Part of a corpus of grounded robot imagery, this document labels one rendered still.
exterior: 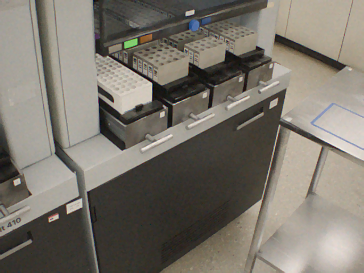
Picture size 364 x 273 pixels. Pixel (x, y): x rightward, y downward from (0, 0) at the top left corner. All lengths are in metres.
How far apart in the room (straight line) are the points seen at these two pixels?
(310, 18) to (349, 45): 0.38
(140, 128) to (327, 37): 2.47
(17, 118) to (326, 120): 0.75
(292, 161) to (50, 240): 1.52
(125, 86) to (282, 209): 1.17
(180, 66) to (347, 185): 1.33
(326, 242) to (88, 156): 0.89
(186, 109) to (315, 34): 2.36
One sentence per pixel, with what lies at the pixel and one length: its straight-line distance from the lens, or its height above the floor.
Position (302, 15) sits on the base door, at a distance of 3.41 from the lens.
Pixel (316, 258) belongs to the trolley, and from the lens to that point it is 1.47.
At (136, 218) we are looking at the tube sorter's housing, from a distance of 1.23.
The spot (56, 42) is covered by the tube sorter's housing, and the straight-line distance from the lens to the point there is 0.91.
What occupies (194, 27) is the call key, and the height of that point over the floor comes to 0.98.
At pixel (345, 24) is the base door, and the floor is 0.38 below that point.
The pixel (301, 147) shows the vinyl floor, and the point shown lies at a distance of 2.39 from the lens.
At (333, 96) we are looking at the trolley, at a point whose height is 0.82.
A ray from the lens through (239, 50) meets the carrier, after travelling 1.33.
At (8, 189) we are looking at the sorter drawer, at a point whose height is 0.79.
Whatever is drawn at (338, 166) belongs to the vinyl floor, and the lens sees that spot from 2.34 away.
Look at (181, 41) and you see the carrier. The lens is 1.26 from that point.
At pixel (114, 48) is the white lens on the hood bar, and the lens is 0.97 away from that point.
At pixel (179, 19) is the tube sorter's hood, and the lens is 1.09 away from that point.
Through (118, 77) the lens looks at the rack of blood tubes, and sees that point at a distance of 1.08.
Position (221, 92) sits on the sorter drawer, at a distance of 1.21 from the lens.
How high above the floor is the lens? 1.39
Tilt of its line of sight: 36 degrees down
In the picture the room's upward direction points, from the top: 4 degrees clockwise
